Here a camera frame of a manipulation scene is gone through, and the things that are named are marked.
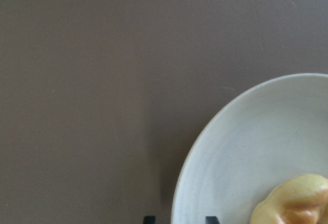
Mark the glazed yellow donut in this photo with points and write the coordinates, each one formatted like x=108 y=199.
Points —
x=302 y=199

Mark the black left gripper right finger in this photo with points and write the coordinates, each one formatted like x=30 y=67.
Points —
x=212 y=220

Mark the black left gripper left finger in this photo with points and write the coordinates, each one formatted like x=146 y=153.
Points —
x=149 y=220

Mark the white ceramic plate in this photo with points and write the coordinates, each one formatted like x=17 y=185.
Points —
x=267 y=135

